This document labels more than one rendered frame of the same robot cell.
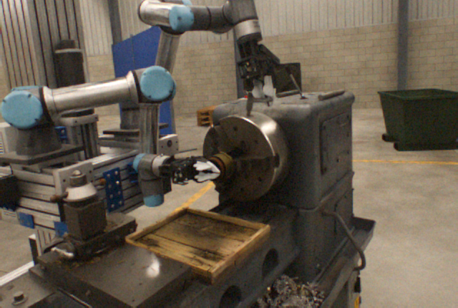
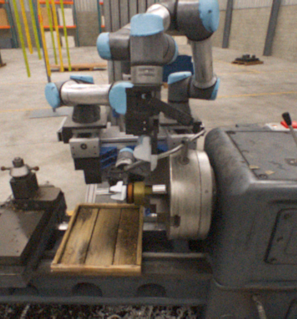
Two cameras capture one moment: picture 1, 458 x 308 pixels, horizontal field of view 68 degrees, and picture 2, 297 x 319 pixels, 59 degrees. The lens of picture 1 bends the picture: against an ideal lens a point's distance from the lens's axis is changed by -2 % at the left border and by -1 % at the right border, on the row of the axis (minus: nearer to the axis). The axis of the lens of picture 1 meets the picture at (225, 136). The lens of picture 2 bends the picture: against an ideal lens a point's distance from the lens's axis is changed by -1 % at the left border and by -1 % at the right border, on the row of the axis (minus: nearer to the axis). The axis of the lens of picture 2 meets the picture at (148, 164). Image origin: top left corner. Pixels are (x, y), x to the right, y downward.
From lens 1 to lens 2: 0.95 m
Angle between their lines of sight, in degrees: 53
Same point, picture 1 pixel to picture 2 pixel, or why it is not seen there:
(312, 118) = (242, 201)
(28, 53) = not seen: hidden behind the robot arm
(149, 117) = not seen: hidden behind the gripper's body
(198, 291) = (14, 273)
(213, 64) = not seen: outside the picture
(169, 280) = (0, 254)
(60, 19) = (131, 14)
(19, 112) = (50, 97)
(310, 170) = (226, 251)
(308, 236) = (212, 301)
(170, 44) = (195, 48)
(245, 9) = (134, 51)
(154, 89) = (118, 104)
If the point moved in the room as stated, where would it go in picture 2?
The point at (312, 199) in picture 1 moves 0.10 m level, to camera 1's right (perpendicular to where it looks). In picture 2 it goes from (222, 277) to (249, 300)
